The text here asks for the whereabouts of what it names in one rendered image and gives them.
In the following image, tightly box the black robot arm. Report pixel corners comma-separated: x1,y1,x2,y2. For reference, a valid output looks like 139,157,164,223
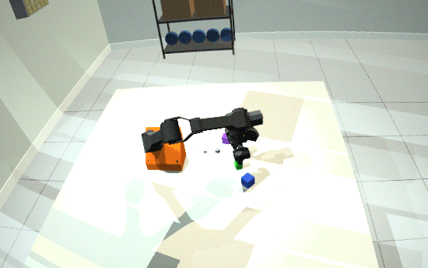
141,108,263,153

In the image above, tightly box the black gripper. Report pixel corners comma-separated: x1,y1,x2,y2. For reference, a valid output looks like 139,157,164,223
225,129,251,165

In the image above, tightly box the blue cube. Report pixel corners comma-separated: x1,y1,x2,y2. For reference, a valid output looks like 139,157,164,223
241,173,254,189

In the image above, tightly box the purple block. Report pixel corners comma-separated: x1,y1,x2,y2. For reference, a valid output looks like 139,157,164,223
222,133,230,144

